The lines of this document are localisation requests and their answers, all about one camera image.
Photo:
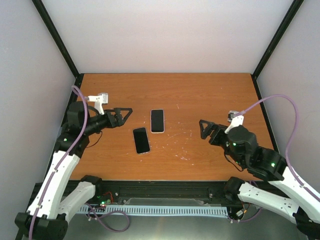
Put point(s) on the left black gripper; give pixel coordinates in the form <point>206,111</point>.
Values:
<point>119,121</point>

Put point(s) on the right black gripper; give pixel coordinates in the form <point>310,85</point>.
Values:
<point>218,129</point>

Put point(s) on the clear magsafe phone case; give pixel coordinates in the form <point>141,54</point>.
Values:
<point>142,153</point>

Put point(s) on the teal phone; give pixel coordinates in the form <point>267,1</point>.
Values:
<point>141,140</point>

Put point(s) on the white phone case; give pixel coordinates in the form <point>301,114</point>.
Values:
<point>157,132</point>

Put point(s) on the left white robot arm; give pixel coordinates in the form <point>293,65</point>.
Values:
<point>48,216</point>

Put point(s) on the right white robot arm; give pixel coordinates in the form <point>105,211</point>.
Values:
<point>301,202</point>

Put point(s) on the green led circuit board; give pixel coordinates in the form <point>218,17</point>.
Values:
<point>105,200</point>

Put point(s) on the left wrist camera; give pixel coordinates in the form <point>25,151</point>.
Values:
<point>98,100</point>

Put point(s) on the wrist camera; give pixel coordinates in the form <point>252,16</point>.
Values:
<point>98,100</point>
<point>235,119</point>

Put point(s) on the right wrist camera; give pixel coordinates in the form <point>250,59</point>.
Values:
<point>235,119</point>

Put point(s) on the black aluminium frame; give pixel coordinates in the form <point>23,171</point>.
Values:
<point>211,192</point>

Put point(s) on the light blue cable duct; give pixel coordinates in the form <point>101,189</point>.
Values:
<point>163,211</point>

